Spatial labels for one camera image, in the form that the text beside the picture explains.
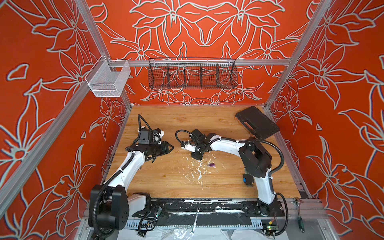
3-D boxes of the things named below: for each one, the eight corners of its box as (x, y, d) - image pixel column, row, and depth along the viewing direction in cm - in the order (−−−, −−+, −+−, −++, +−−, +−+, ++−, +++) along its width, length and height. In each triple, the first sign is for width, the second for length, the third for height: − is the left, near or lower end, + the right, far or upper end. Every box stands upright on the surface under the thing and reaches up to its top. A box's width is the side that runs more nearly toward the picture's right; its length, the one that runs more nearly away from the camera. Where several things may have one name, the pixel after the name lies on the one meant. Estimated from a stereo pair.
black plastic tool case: (258, 143, 99) (261, 139, 95) (234, 118, 113) (235, 113, 109) (278, 131, 105) (281, 127, 101) (252, 109, 119) (254, 105, 115)
